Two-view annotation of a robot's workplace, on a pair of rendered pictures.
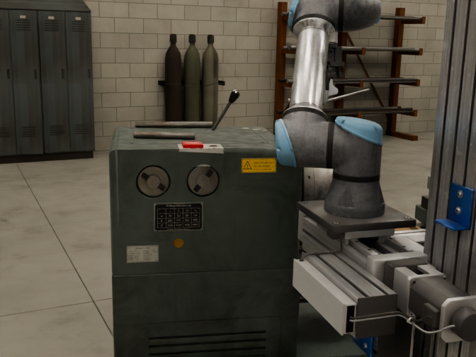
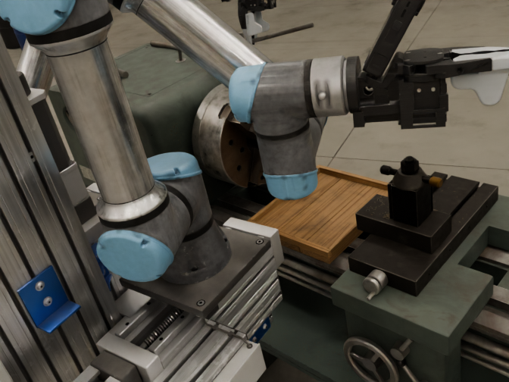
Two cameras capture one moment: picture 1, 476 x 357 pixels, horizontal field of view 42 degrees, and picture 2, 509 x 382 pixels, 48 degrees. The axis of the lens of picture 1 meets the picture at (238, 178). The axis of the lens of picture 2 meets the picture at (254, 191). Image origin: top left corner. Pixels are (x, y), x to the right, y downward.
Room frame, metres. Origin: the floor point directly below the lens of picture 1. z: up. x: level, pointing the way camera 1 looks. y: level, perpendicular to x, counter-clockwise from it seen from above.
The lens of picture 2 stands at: (1.29, -1.63, 1.84)
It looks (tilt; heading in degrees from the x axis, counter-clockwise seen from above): 31 degrees down; 59
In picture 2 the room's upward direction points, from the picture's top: 13 degrees counter-clockwise
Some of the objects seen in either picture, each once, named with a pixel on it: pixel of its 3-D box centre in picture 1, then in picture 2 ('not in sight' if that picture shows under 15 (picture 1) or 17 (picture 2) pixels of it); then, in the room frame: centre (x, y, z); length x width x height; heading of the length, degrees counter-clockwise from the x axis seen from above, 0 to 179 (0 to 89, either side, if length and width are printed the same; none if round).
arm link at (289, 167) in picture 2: not in sight; (289, 151); (1.72, -1.05, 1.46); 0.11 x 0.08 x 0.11; 38
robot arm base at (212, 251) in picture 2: not in sight; (188, 239); (1.64, -0.77, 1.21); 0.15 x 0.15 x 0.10
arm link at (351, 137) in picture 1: (355, 144); not in sight; (1.50, -0.29, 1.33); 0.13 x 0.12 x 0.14; 79
